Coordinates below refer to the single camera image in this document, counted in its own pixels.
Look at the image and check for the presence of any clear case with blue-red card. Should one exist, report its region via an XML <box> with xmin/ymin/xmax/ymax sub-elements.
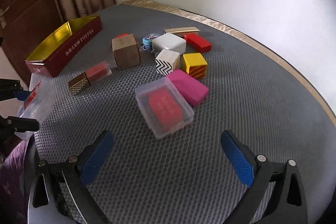
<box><xmin>17</xmin><ymin>80</ymin><xmax>56</xmax><ymax>127</ymax></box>

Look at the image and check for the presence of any white zigzag patterned block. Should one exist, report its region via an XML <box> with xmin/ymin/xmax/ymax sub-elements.
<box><xmin>155</xmin><ymin>49</ymin><xmax>180</xmax><ymax>76</ymax></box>

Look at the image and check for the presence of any pink rectangular block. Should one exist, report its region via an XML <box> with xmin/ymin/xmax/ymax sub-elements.
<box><xmin>167</xmin><ymin>69</ymin><xmax>209</xmax><ymax>107</ymax></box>

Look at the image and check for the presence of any brown cardboard box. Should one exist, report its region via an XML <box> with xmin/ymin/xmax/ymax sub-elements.
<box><xmin>112</xmin><ymin>34</ymin><xmax>141</xmax><ymax>70</ymax></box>

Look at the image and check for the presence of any clear case with red insert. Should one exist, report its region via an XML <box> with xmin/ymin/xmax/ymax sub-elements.
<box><xmin>135</xmin><ymin>77</ymin><xmax>194</xmax><ymax>140</ymax></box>

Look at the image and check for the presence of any beige fabric table edge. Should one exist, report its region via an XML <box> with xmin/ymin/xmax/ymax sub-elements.
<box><xmin>122</xmin><ymin>0</ymin><xmax>335</xmax><ymax>123</ymax></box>

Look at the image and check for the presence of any yellow red striped block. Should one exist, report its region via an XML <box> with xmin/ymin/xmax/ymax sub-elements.
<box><xmin>181</xmin><ymin>52</ymin><xmax>208</xmax><ymax>80</ymax></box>

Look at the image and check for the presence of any red gold toffee tin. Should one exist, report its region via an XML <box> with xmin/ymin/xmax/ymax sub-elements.
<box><xmin>25</xmin><ymin>14</ymin><xmax>102</xmax><ymax>77</ymax></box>

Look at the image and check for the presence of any white power adapter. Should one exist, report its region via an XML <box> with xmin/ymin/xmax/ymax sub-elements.
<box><xmin>152</xmin><ymin>33</ymin><xmax>186</xmax><ymax>55</ymax></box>

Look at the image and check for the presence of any grey honeycomb mesh mat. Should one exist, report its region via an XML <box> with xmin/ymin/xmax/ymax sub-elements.
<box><xmin>35</xmin><ymin>5</ymin><xmax>335</xmax><ymax>223</ymax></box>

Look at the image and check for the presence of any dark wooden cabinet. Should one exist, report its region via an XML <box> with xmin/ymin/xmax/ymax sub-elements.
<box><xmin>1</xmin><ymin>0</ymin><xmax>62</xmax><ymax>85</ymax></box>

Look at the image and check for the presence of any red rectangular block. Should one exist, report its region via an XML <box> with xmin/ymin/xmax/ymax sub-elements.
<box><xmin>184</xmin><ymin>34</ymin><xmax>212</xmax><ymax>53</ymax></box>

